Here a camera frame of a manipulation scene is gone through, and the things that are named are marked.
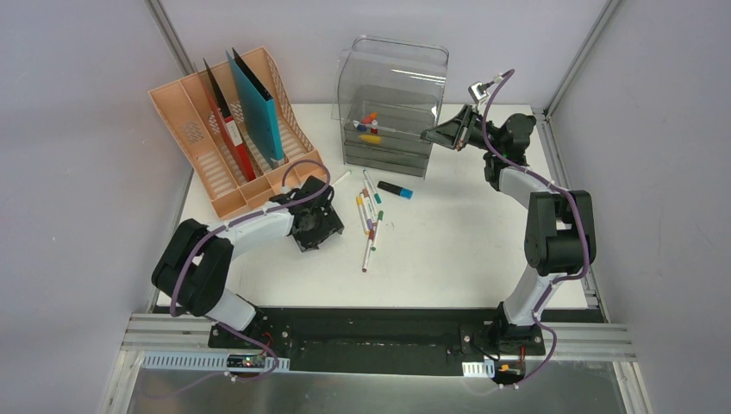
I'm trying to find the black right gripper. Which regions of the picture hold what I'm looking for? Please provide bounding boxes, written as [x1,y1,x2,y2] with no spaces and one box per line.
[421,104,503,155]

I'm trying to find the smoked clear drawer box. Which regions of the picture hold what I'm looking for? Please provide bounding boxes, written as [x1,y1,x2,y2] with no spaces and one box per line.
[332,35,449,178]

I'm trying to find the red orange small bottle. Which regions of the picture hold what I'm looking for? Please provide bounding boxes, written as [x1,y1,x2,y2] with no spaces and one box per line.
[361,112,378,125]

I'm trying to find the blue white small bottle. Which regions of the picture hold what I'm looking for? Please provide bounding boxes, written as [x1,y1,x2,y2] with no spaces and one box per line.
[353,121,367,132]

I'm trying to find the teal folder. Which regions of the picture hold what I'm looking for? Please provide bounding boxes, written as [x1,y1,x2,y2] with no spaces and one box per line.
[227,48,285,169]

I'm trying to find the red folder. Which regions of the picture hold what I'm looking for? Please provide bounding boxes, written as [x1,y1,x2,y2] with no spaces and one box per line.
[203,60,256,182]

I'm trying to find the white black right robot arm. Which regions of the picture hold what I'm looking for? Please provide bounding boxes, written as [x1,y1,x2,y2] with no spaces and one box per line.
[420,105,596,354]

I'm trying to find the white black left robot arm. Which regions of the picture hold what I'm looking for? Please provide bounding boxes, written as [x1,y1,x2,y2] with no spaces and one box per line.
[151,176,344,349]

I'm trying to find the white marker yellow caps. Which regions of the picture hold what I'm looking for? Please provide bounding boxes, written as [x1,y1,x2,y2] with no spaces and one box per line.
[356,195,371,235]

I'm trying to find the white marker green caps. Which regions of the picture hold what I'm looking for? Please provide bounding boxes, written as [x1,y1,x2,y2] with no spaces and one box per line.
[332,170,352,186]

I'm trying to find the white marker purple cap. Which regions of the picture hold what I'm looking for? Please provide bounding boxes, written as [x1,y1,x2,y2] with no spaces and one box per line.
[361,189,378,225]

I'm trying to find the white marker brown cap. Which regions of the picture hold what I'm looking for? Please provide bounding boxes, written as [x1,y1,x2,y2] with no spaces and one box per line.
[361,230,375,273]

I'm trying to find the white marker green cap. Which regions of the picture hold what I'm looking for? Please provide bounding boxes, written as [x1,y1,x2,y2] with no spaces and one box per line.
[369,210,384,251]

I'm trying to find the black highlighter blue cap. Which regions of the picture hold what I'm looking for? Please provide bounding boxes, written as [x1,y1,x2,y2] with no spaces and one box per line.
[377,181,413,199]

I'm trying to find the peach plastic file organizer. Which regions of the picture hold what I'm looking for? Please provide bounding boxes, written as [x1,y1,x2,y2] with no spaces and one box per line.
[149,47,325,220]

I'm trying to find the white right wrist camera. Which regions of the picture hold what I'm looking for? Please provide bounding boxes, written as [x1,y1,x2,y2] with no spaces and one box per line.
[467,81,495,104]

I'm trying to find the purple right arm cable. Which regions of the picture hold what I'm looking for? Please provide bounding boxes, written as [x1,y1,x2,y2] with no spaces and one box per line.
[462,68,592,395]

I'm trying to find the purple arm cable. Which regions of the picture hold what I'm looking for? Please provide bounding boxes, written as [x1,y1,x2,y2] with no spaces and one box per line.
[140,160,333,398]
[462,68,592,395]

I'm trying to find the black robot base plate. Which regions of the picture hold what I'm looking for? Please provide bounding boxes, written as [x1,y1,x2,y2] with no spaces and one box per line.
[243,307,546,376]

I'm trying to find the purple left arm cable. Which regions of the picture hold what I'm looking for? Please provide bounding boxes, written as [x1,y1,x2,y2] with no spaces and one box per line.
[140,160,333,398]

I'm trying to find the aluminium frame rail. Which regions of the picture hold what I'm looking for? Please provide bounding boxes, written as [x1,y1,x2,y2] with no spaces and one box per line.
[120,312,292,373]

